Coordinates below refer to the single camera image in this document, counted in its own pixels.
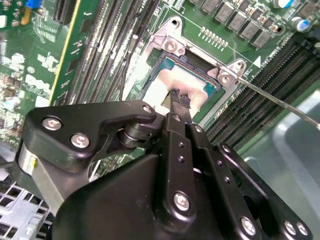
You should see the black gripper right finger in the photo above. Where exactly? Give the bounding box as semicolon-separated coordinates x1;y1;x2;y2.
181;93;315;240

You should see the silver topped CPU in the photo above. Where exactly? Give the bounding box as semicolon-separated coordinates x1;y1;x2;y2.
146;56;221;113

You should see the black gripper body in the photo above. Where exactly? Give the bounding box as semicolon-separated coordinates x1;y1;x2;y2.
51;153;241;240

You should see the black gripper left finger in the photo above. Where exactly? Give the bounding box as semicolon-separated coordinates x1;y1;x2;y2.
22;88;199;228

